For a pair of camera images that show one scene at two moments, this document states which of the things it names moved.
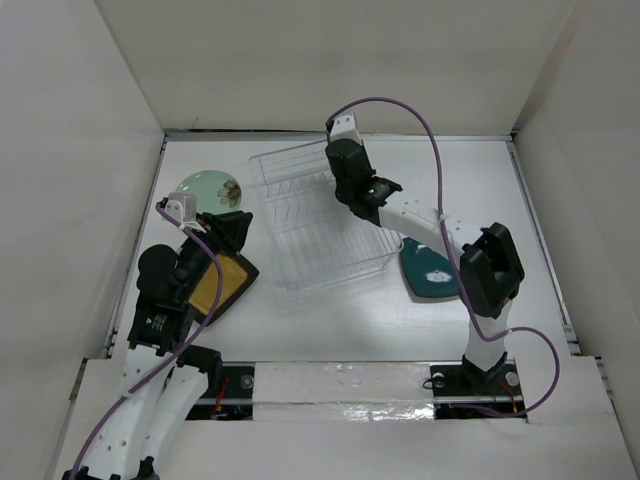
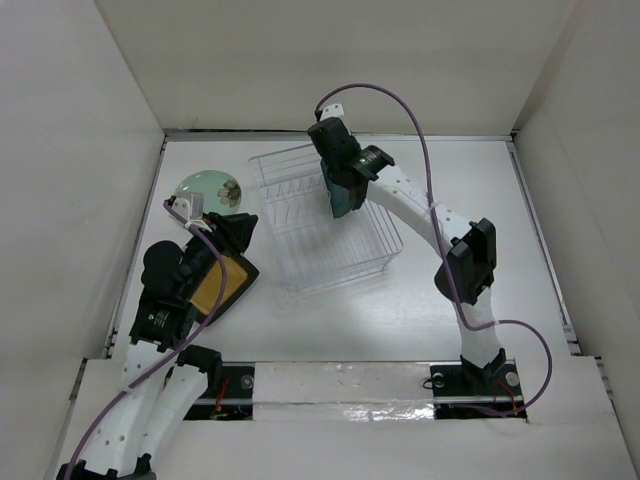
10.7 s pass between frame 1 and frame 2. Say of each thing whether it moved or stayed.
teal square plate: moved
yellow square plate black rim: stayed
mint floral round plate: stayed
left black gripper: stayed
